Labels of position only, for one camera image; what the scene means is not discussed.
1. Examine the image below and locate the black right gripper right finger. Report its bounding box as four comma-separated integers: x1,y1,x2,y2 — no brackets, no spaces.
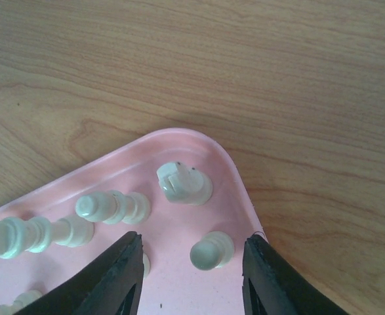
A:
242,234,347,315

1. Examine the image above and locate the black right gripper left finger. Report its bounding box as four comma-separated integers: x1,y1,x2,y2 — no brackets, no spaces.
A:
17,231,144,315

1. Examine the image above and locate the white bishop chess piece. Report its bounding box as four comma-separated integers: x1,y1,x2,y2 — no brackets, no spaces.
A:
75,190,151,225

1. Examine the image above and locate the white queen chess piece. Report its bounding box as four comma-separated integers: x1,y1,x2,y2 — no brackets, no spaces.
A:
0,215,94,259

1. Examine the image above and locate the white pawn inner row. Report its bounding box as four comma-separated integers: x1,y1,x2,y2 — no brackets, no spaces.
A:
142,253,151,279

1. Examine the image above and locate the pink plastic tray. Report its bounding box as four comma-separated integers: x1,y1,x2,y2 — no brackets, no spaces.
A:
0,129,262,314

